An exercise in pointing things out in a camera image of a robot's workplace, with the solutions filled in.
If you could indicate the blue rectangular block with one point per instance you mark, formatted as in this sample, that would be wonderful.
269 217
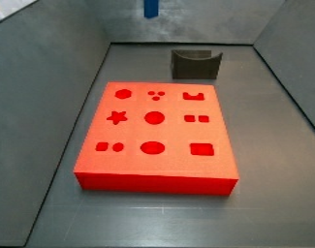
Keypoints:
151 8

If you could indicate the red shape-sorting board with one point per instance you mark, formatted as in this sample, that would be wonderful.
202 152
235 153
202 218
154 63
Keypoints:
158 140

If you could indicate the black curved cradle holder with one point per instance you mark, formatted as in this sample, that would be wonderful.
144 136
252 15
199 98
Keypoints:
195 64

